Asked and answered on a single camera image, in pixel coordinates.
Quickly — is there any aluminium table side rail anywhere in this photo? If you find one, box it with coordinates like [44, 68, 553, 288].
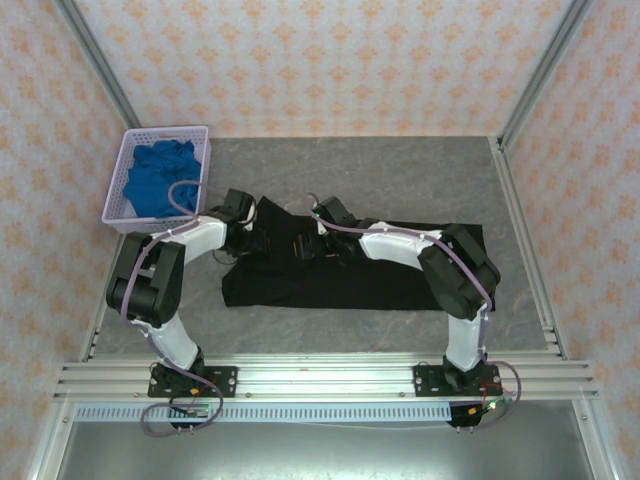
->
[489, 137, 569, 361]
[79, 232, 126, 362]

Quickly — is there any aluminium corner post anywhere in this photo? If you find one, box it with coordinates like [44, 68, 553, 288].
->
[497, 0, 596, 151]
[54, 0, 144, 130]

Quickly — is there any blue crumpled garment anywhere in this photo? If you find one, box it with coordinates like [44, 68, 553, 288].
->
[123, 139, 205, 220]

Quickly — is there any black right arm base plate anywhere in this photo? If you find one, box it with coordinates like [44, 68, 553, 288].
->
[413, 363, 504, 399]

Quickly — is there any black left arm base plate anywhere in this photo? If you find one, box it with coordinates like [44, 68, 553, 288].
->
[147, 366, 239, 399]

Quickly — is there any black printed t-shirt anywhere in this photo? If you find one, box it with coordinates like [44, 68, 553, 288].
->
[221, 195, 494, 312]

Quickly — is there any aluminium base rail beam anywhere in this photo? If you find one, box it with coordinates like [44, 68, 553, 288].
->
[53, 352, 599, 401]

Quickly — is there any white slotted cable duct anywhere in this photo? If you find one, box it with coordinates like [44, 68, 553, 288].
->
[74, 403, 454, 424]

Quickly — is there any grey metal sheet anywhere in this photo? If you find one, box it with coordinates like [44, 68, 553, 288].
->
[54, 420, 596, 480]

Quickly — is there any aluminium frame rail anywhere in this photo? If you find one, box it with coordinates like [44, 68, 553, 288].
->
[569, 399, 624, 480]
[24, 399, 76, 480]

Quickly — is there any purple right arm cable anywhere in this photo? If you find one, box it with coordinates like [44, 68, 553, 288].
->
[305, 192, 525, 432]

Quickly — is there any lavender plastic basket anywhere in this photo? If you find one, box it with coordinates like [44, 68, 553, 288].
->
[101, 124, 212, 235]

